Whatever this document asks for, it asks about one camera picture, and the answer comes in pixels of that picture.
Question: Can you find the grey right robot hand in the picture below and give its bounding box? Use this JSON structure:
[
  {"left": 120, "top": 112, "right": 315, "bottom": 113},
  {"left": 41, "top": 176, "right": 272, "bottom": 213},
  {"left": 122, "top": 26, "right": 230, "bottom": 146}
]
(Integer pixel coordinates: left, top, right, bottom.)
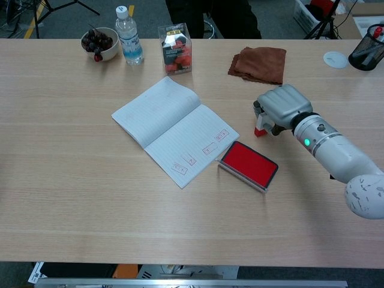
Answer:
[{"left": 253, "top": 83, "right": 314, "bottom": 137}]

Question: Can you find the small red white stamp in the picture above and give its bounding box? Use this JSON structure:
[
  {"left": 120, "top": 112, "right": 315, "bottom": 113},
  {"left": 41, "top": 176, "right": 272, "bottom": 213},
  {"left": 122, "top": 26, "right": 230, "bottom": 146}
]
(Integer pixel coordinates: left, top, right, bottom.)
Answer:
[{"left": 254, "top": 112, "right": 275, "bottom": 138}]

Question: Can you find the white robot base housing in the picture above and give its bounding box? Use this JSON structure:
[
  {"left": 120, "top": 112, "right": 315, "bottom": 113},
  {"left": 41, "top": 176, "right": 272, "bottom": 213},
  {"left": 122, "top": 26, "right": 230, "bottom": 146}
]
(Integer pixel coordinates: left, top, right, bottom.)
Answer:
[{"left": 136, "top": 263, "right": 239, "bottom": 280}]

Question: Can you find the brown folded cloth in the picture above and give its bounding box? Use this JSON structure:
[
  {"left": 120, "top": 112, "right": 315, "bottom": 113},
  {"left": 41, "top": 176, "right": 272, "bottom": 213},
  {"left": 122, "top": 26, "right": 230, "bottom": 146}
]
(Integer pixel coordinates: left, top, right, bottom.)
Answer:
[{"left": 227, "top": 46, "right": 287, "bottom": 86}]

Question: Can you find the white round lid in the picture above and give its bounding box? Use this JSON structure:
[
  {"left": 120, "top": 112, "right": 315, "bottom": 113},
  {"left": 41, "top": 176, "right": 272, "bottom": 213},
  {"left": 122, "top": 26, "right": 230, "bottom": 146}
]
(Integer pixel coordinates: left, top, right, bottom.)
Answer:
[{"left": 323, "top": 50, "right": 350, "bottom": 70}]

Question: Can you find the red ink pad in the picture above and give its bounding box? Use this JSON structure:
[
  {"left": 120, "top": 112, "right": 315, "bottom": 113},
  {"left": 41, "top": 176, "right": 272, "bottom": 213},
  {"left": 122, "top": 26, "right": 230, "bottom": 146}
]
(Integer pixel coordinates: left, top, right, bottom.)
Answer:
[{"left": 217, "top": 140, "right": 279, "bottom": 193}]

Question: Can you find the white plastic crate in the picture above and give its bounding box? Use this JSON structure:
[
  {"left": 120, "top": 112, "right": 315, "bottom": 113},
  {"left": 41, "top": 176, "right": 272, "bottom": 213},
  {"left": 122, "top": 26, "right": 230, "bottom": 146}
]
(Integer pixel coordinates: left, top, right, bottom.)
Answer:
[{"left": 293, "top": 0, "right": 323, "bottom": 35}]

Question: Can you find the black tripod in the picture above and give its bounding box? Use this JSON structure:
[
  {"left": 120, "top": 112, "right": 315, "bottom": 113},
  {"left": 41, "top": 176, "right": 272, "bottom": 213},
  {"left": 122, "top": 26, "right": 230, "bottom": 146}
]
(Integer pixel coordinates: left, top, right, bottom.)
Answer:
[
  {"left": 303, "top": 0, "right": 343, "bottom": 40},
  {"left": 29, "top": 0, "right": 101, "bottom": 39}
]

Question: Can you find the person in black clothes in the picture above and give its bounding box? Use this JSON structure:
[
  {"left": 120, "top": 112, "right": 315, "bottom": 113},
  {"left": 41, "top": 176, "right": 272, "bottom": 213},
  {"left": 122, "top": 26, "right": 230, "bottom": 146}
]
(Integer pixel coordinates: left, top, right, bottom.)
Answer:
[{"left": 164, "top": 0, "right": 262, "bottom": 40}]

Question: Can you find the black mesh pen holder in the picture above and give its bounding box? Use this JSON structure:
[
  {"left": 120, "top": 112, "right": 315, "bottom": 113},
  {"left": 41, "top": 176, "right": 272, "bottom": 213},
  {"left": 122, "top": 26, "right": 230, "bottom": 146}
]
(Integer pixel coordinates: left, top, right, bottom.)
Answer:
[{"left": 348, "top": 23, "right": 384, "bottom": 71}]

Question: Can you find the brown cardboard box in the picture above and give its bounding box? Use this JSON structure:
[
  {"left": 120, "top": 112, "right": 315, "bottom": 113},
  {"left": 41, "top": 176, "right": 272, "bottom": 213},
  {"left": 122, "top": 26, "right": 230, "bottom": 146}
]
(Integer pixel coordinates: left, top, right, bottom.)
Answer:
[{"left": 332, "top": 0, "right": 384, "bottom": 40}]

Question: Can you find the open lined notebook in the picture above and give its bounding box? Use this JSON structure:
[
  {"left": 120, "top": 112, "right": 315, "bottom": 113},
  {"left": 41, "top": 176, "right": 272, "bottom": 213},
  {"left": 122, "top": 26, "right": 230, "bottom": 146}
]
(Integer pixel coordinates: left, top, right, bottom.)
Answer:
[{"left": 111, "top": 76, "right": 241, "bottom": 190}]

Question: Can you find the clear box with red fruit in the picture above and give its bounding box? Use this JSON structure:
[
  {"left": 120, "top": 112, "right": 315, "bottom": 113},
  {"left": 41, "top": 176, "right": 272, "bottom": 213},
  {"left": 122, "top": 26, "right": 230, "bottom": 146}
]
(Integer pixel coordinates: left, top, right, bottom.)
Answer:
[{"left": 158, "top": 22, "right": 193, "bottom": 76}]

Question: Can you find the clear plastic water bottle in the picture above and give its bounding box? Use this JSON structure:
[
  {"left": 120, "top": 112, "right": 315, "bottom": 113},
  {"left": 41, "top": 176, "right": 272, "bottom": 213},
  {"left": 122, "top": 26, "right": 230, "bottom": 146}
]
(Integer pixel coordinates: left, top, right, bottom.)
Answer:
[{"left": 115, "top": 5, "right": 145, "bottom": 66}]

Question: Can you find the cream ceramic bowl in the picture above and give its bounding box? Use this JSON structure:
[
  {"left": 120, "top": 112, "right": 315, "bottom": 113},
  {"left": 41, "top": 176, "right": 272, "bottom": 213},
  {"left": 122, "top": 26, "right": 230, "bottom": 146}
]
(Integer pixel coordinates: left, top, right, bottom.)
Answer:
[{"left": 80, "top": 27, "right": 120, "bottom": 62}]

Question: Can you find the dark grape bunch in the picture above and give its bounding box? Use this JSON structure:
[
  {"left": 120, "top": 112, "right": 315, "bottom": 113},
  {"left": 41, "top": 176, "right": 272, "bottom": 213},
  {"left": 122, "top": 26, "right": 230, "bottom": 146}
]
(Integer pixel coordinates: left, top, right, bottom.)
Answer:
[{"left": 81, "top": 24, "right": 114, "bottom": 63}]

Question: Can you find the white printed paper sheet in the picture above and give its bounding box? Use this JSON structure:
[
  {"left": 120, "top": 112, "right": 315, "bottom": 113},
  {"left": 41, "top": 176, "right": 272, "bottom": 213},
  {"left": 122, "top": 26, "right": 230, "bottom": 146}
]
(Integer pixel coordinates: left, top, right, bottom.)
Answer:
[{"left": 28, "top": 262, "right": 46, "bottom": 284}]

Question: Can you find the chrome stool frame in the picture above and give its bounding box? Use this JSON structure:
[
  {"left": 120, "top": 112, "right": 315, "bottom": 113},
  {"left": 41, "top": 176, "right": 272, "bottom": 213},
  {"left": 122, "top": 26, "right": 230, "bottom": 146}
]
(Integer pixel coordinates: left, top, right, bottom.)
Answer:
[{"left": 203, "top": 11, "right": 223, "bottom": 39}]

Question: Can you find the aluminium profile rail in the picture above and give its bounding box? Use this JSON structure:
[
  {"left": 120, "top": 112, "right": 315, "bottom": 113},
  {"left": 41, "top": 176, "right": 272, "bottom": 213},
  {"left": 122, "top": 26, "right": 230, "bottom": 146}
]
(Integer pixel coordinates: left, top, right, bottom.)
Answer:
[{"left": 34, "top": 278, "right": 349, "bottom": 288}]

